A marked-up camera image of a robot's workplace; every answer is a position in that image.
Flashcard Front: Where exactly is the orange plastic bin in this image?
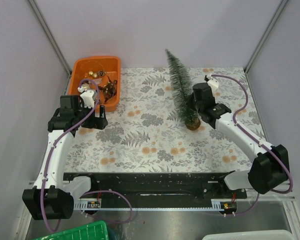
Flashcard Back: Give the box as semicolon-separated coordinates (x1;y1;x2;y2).
67;56;121;112

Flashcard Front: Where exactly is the small gold ornament cluster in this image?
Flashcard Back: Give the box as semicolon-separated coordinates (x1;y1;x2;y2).
87;70;106;79

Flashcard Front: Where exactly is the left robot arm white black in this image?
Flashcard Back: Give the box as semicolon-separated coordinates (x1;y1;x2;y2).
22;90;108;220

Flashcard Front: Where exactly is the small green christmas tree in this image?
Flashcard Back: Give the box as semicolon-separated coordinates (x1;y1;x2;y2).
165;49;201;131

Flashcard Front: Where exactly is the green plastic crate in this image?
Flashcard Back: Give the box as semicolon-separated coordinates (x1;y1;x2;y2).
37;220;109;240

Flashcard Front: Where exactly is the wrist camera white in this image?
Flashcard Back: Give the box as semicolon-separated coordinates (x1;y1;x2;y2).
79;88;97;109
204;74;219;91

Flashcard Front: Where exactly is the white slotted cable duct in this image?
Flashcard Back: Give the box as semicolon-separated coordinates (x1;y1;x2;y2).
74;195;222;211

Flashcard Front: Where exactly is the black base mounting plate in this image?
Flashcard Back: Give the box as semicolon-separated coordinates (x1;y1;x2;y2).
63;172;247;203

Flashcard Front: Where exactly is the brown leaf decoration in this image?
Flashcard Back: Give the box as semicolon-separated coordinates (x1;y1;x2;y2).
98;76;118;104

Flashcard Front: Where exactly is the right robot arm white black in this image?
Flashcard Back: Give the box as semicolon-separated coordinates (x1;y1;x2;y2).
187;82;290;198

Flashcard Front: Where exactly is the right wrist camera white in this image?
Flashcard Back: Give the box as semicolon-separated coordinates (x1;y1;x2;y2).
204;74;219;91

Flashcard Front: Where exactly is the gold striped bauble ornament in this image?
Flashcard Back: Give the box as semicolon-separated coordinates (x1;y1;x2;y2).
77;83;90;93

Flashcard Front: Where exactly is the floral patterned table mat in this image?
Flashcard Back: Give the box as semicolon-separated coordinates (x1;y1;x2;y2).
62;66;270;174

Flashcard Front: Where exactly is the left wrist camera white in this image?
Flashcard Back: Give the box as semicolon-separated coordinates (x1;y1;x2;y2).
79;88;97;109

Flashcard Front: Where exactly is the white plastic container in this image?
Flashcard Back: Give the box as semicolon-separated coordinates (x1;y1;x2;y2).
202;230;295;240

